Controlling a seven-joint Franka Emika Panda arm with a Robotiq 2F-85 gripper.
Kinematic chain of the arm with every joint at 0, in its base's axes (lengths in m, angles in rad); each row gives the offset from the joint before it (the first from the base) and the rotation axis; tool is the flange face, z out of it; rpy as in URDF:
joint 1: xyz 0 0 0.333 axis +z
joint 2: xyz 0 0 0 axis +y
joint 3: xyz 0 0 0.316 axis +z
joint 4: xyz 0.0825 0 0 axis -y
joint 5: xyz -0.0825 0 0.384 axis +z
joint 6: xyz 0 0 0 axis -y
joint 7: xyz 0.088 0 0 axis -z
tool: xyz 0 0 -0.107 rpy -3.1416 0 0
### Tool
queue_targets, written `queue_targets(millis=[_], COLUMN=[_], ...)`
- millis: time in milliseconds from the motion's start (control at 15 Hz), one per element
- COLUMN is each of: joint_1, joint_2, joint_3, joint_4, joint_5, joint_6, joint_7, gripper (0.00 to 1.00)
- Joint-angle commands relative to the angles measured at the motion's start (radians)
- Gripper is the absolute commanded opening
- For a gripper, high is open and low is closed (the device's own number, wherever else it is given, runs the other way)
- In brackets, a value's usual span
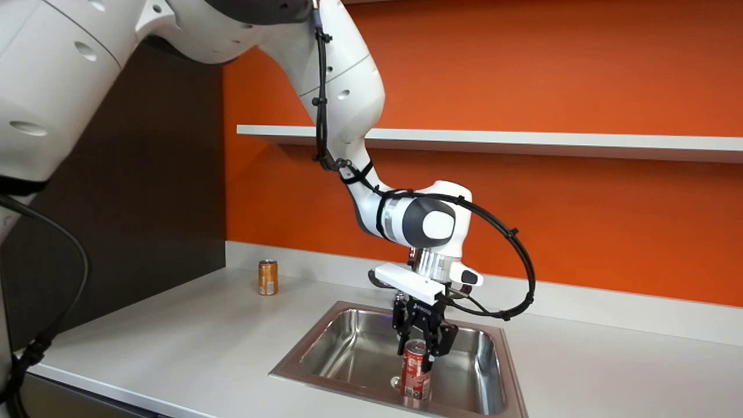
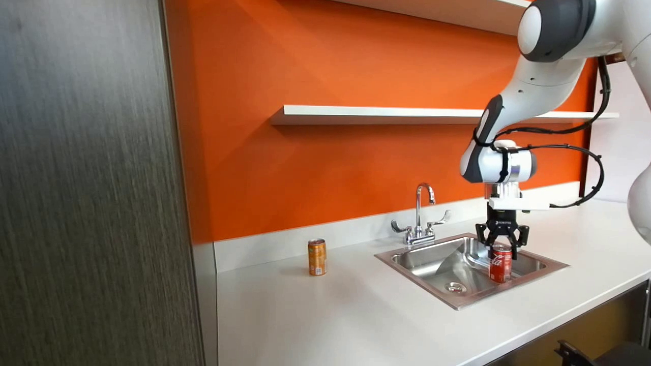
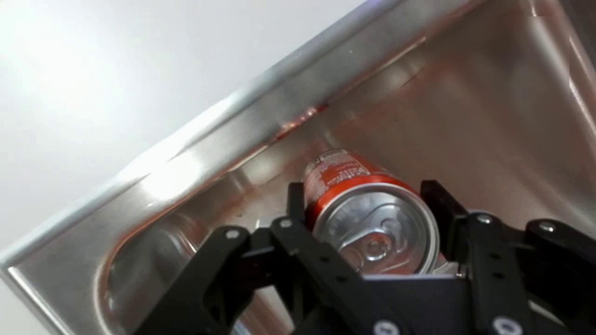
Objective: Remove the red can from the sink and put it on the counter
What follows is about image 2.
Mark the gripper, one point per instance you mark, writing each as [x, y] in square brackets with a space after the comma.
[502, 220]

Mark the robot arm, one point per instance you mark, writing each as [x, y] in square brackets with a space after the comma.
[534, 86]

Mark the red soda can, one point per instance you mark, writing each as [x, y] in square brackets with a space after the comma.
[500, 263]

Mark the stainless steel sink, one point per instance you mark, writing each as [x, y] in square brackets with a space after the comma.
[468, 269]

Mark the orange soda can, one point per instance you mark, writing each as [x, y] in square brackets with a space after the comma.
[317, 257]

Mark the chrome tap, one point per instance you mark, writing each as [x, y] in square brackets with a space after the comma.
[419, 218]

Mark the black chair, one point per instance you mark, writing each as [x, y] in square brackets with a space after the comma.
[605, 354]

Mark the dark wood cabinet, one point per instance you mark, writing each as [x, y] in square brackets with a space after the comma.
[91, 183]

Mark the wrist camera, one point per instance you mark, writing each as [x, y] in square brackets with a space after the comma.
[516, 200]

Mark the white wall shelf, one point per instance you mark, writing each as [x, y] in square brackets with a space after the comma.
[386, 115]
[457, 12]

